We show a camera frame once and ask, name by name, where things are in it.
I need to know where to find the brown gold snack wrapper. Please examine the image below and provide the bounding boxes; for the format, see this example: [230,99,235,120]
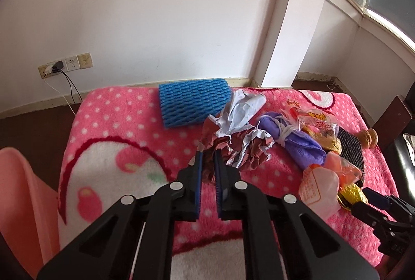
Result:
[303,126,342,152]

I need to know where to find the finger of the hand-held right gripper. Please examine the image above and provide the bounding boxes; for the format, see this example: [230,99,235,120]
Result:
[362,187,394,211]
[352,202,390,230]

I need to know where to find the clear printed snack packet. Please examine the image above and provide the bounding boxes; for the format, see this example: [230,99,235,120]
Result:
[285,99,339,135]

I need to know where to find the small white wrapper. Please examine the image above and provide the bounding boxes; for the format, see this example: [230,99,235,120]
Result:
[403,134,415,165]

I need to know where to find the black foam fruit net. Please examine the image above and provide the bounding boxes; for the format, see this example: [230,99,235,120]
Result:
[337,128,365,186]

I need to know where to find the orange pink translucent wrapper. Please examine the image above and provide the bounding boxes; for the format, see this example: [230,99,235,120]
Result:
[324,152,362,185]

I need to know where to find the brown walnut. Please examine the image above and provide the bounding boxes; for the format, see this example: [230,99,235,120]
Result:
[358,128,379,149]

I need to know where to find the white paper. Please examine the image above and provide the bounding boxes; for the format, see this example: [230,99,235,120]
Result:
[207,89,266,138]

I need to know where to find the cream wall socket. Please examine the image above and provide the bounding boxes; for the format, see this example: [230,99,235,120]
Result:
[77,53,93,69]

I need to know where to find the black charger cable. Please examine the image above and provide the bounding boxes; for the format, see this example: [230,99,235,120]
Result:
[60,70,83,104]

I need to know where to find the pink dotted flower blanket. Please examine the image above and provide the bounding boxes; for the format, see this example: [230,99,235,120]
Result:
[58,86,400,280]

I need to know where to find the pale pink plastic packet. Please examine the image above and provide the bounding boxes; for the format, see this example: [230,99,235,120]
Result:
[298,166,341,220]

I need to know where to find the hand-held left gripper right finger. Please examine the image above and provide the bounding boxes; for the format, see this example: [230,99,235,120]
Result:
[212,150,380,280]

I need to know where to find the white thin cable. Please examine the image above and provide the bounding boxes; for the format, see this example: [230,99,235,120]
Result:
[44,79,77,115]

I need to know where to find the gold foil wrapper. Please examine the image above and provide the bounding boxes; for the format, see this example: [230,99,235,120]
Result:
[337,184,368,212]

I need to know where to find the blue foam fruit net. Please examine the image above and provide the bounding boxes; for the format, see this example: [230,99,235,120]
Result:
[158,78,233,129]

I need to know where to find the dark wooden chair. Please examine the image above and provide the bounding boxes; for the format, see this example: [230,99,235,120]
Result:
[373,81,415,206]

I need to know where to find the wall socket with charger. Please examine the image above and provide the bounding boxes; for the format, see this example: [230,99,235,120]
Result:
[38,61,67,79]

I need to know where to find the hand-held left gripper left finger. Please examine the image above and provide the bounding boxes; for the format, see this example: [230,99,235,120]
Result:
[36,150,203,280]

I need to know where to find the pink plastic basin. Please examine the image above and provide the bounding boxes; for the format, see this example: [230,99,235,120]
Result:
[0,146,61,279]

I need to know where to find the purple face mask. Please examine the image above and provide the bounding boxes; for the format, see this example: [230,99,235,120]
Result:
[258,112,327,170]

